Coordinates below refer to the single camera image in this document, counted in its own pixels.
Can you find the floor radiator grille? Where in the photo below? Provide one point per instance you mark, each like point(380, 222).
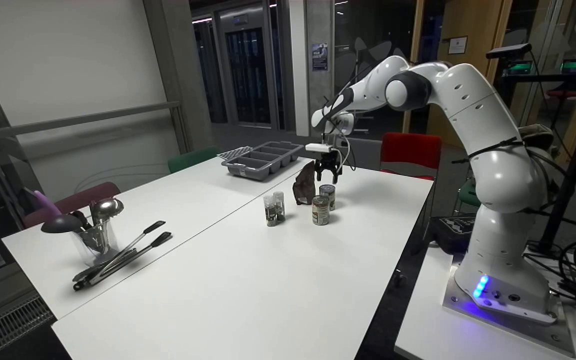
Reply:
point(5, 330)

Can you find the framed wall sign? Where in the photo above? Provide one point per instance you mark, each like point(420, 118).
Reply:
point(458, 45)

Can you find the grey cutlery tray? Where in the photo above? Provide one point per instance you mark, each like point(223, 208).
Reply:
point(263, 159)

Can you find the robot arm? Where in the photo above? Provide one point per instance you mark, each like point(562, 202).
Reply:
point(498, 165)

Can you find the blue poster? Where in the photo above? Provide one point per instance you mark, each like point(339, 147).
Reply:
point(319, 57)

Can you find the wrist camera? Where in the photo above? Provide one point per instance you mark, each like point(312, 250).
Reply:
point(318, 147)

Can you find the brown rock-like lump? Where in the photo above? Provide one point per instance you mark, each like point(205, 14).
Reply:
point(305, 186)

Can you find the glass spice jar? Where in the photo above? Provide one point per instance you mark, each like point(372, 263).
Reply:
point(280, 205)
point(270, 212)

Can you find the grey mesh mat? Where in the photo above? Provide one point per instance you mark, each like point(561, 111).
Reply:
point(233, 152)

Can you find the maroon chair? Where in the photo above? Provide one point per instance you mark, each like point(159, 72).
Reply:
point(75, 201)

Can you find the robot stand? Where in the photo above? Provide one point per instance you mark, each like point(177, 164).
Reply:
point(433, 320)

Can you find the black bag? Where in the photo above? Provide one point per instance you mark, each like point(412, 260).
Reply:
point(450, 232)

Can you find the black ladle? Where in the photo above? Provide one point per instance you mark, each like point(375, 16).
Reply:
point(60, 223)

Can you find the black-tipped metal tongs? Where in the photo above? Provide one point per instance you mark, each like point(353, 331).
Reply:
point(138, 241)
point(133, 256)

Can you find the green chair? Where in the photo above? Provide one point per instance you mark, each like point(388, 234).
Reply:
point(190, 158)
point(468, 195)

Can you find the red chair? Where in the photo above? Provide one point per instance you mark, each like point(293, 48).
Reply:
point(410, 151)

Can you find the tin can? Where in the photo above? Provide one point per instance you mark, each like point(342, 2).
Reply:
point(327, 196)
point(320, 211)

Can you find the purple spatula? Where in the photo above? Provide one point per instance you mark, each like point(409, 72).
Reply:
point(47, 202)

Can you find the clear utensil holder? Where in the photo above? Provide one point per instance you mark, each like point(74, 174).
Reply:
point(95, 244)

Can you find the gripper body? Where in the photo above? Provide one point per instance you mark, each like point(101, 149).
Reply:
point(329, 160)

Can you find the metal ladle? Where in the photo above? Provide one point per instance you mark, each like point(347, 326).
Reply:
point(106, 207)

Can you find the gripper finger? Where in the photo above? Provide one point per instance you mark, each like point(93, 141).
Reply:
point(319, 174)
point(337, 176)

